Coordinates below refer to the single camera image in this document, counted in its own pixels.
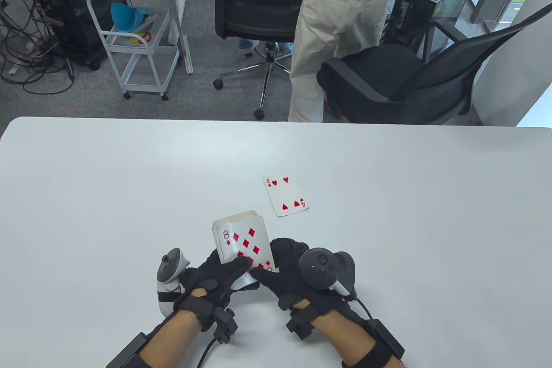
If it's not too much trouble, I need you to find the black forearm strap with box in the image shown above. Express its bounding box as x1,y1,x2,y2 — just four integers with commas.
341,320,406,368
106,333,149,368

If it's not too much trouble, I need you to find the person's right forearm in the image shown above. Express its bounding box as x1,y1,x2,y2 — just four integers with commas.
311,310,399,368

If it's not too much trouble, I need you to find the four of hearts playing card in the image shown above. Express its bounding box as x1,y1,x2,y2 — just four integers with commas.
263,176,310,217

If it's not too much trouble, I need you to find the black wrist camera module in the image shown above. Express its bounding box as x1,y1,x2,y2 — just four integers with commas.
286,302,317,340
211,307,238,344

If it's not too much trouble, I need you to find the blue plastic funnel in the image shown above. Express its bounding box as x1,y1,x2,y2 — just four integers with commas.
110,3,149,33

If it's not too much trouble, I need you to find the black mesh office chair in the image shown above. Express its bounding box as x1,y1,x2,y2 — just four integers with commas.
316,2,552,125
206,0,311,120

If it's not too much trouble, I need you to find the person's right hand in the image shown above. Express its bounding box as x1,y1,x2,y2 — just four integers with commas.
251,238,367,322

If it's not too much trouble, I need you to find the tangle of black floor cables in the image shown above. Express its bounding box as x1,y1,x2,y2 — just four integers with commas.
0,0,76,94

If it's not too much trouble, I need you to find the black glass computer tower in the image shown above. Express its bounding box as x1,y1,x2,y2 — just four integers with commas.
382,0,473,58

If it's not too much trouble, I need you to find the person's left forearm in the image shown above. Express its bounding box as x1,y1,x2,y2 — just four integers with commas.
137,310,203,368

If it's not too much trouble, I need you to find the deck of playing cards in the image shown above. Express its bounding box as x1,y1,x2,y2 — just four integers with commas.
211,210,279,291

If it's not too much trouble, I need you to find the person's left hand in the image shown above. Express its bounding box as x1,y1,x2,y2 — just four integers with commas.
175,248,260,335

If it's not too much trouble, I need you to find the grey white VR controller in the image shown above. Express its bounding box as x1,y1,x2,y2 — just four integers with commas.
156,248,191,316
299,247,358,299

